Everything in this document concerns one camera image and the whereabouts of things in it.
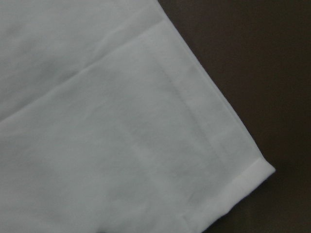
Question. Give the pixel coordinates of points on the white long-sleeve printed shirt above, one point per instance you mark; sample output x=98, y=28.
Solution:
x=109, y=124

